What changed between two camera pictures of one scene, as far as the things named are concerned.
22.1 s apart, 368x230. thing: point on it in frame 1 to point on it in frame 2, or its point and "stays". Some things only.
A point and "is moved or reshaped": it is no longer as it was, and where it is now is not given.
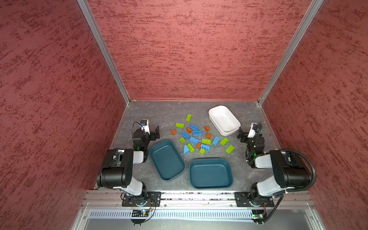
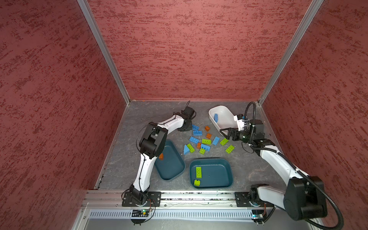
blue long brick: x=216 y=141 stays
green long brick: x=179 y=125 is moved or reshaped
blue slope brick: x=186 y=150 stays
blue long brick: x=205 y=147 stays
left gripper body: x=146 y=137 to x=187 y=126
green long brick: x=206 y=141 stays
